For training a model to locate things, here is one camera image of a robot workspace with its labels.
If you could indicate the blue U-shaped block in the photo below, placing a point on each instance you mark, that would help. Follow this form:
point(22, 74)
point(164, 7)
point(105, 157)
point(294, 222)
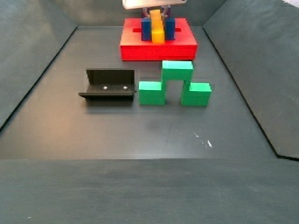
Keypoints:
point(169, 26)

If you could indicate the green arch block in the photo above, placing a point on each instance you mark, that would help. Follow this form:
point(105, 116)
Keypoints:
point(196, 92)

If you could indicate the yellow long block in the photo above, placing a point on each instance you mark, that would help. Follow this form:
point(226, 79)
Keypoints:
point(158, 27)

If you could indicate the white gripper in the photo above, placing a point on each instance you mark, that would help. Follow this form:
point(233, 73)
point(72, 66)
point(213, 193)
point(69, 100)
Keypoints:
point(138, 4)

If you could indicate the red insertion board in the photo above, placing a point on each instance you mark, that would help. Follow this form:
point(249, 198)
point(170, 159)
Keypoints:
point(138, 50)

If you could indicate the black angled bracket holder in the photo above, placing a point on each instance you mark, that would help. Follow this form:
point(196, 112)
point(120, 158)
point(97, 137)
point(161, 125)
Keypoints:
point(110, 83)

